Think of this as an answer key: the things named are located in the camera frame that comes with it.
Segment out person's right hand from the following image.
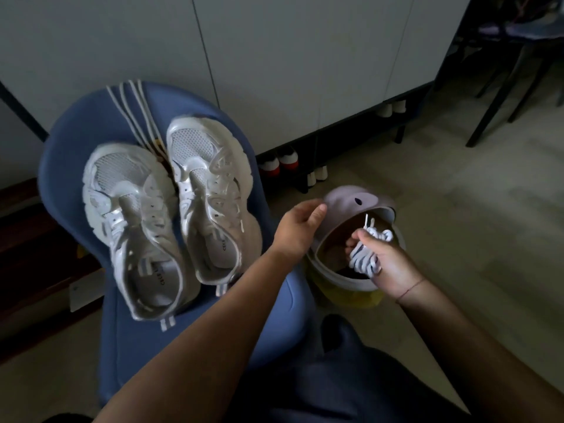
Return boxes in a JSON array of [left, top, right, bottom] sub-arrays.
[[346, 228, 426, 301]]

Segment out person's left hand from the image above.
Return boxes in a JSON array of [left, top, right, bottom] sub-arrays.
[[271, 198, 329, 265]]

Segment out white shoelaces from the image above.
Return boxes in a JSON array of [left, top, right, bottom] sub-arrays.
[[349, 213, 394, 279]]

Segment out pale pink bin lid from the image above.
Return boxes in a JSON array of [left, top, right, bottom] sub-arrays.
[[310, 185, 397, 260]]

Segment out person's left forearm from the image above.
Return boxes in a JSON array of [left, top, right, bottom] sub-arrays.
[[95, 249, 292, 423]]

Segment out person's right forearm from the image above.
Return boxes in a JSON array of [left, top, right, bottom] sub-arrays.
[[397, 279, 564, 423]]

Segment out white shoe pair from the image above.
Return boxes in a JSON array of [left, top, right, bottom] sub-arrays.
[[376, 100, 407, 119], [307, 164, 329, 188]]

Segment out white trash bin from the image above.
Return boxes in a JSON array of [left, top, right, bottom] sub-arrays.
[[305, 207, 407, 310]]

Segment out yellow bin bag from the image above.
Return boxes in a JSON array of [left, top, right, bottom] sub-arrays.
[[310, 268, 386, 310]]

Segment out red and white shoe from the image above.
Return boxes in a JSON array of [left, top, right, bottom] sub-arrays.
[[278, 147, 301, 172], [259, 156, 281, 179]]

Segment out white mesh sneaker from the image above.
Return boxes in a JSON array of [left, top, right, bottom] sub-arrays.
[[82, 143, 202, 333], [166, 115, 264, 298]]

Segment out person's dark trouser leg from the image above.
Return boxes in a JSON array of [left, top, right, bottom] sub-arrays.
[[227, 314, 473, 423]]

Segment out white cabinet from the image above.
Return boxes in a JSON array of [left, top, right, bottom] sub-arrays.
[[0, 0, 473, 195]]

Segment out black chair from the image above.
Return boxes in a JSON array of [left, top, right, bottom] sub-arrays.
[[434, 0, 564, 148]]

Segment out blue chair with white stripes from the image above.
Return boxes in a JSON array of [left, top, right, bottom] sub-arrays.
[[37, 80, 316, 407]]

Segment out dark wooden ledge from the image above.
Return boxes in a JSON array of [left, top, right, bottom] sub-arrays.
[[0, 178, 107, 367]]

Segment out red string bracelet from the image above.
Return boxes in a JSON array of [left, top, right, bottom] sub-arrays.
[[395, 278, 427, 304]]

